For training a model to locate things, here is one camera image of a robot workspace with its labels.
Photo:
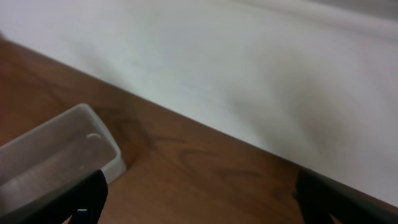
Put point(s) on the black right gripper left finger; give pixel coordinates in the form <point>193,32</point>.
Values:
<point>80,201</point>

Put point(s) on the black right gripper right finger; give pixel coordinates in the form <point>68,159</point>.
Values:
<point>324,200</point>

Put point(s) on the clear plastic container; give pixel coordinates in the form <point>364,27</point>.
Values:
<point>54,154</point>

